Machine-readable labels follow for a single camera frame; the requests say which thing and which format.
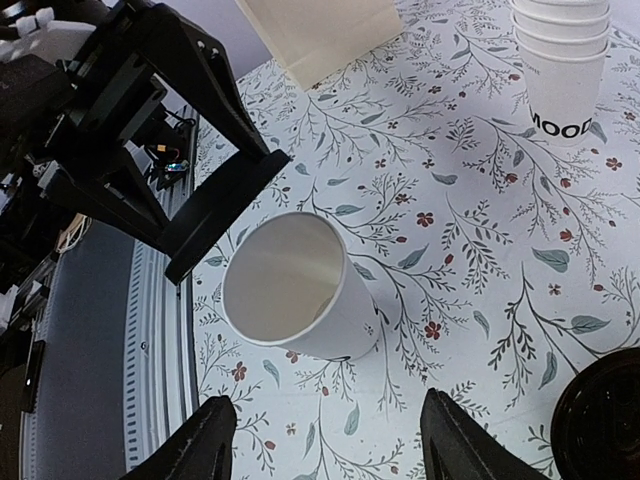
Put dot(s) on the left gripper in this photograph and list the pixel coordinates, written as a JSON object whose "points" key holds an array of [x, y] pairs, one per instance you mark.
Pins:
{"points": [[118, 100]]}

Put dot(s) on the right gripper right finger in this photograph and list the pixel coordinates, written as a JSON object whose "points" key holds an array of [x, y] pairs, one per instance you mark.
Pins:
{"points": [[456, 447]]}

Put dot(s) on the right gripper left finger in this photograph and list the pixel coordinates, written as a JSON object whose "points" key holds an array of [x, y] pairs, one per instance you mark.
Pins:
{"points": [[200, 449]]}

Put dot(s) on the stack of black lids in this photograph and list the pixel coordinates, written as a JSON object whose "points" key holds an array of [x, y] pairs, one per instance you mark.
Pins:
{"points": [[595, 425]]}

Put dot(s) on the stack of white paper cups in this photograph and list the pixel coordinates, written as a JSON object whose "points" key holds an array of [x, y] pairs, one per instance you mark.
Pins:
{"points": [[563, 45]]}

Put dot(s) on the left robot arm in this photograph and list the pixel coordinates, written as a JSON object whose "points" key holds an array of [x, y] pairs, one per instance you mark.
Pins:
{"points": [[33, 88]]}

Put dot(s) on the kraft paper bag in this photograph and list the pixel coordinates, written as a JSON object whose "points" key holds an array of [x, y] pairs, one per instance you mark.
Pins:
{"points": [[311, 40]]}

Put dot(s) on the floral table mat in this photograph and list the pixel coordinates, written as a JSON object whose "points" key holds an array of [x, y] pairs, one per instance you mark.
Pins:
{"points": [[501, 265]]}

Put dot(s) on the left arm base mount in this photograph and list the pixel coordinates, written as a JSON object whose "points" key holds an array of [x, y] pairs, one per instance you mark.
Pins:
{"points": [[160, 145]]}

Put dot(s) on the aluminium front rail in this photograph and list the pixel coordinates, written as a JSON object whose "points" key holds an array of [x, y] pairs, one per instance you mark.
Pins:
{"points": [[114, 366]]}

